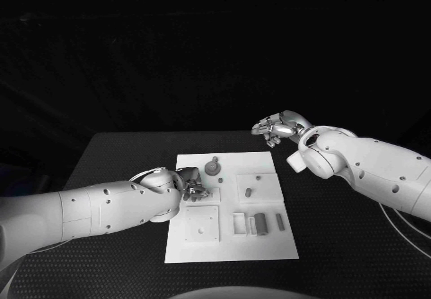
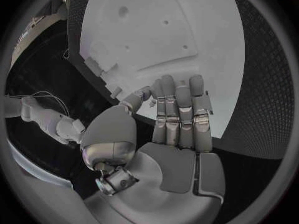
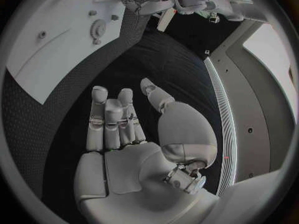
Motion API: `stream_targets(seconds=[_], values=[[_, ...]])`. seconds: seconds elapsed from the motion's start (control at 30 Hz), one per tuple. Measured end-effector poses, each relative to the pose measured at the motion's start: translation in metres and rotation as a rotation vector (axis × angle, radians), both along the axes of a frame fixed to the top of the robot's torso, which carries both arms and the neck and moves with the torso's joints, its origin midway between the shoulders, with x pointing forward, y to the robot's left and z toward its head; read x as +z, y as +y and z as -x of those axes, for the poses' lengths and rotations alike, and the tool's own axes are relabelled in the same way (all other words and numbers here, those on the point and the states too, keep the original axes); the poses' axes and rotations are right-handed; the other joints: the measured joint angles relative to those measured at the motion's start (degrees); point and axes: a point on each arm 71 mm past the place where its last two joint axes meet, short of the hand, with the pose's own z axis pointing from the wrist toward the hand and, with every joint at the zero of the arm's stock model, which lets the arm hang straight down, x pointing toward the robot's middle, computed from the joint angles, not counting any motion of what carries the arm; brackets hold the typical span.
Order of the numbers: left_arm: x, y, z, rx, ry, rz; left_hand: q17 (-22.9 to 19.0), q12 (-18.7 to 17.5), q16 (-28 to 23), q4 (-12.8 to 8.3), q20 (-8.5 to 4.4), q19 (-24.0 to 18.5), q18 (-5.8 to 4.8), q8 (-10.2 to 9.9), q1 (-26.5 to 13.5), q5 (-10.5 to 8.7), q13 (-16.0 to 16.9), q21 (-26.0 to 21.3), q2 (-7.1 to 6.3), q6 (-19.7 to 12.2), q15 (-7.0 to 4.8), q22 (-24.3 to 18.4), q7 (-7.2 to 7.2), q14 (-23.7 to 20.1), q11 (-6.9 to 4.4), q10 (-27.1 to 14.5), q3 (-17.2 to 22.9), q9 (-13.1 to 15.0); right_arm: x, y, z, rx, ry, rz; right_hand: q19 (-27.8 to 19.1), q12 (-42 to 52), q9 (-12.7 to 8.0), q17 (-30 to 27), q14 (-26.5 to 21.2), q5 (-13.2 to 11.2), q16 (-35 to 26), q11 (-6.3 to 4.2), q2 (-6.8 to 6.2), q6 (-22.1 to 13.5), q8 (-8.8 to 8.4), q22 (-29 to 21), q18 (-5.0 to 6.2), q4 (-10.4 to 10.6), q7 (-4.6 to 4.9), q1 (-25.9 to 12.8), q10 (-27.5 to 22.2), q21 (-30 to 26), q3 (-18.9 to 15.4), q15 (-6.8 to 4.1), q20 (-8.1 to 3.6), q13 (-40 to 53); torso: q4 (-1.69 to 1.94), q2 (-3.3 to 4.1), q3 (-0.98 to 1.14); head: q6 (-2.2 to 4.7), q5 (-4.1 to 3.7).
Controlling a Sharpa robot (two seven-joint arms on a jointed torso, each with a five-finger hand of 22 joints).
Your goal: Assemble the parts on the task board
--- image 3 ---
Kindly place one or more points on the grey peg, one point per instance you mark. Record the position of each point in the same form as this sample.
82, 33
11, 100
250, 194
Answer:
96, 41

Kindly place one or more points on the grey gear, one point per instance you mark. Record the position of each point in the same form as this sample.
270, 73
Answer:
98, 29

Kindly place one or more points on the white task board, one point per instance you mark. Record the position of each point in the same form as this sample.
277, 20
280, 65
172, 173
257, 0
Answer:
58, 59

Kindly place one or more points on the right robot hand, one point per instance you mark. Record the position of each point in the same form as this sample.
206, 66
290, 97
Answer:
140, 171

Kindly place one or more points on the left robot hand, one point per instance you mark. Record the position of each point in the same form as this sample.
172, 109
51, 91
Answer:
149, 2

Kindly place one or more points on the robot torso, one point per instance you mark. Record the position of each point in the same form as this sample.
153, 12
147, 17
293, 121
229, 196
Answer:
252, 115

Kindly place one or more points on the grey plug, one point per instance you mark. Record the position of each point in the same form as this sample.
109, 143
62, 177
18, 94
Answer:
114, 17

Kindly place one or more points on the grey short cylinder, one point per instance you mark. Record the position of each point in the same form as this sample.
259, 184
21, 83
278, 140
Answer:
92, 13

